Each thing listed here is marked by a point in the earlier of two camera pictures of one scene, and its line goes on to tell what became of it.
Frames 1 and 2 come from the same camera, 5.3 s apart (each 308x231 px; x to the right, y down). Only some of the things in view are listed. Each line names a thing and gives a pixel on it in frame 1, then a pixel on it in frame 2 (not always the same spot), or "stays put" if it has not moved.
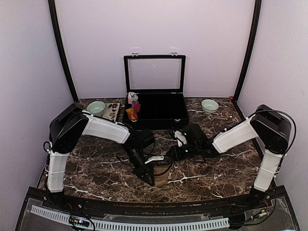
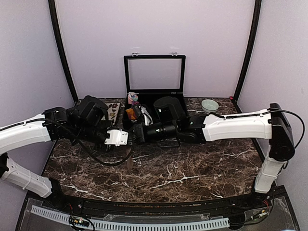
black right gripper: [177, 156] to [140, 135]
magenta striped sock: [131, 113] stays put
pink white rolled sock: [132, 96] stays put
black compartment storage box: [159, 81] stays put
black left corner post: [52, 6] stays put
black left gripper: [147, 169] to [106, 149]
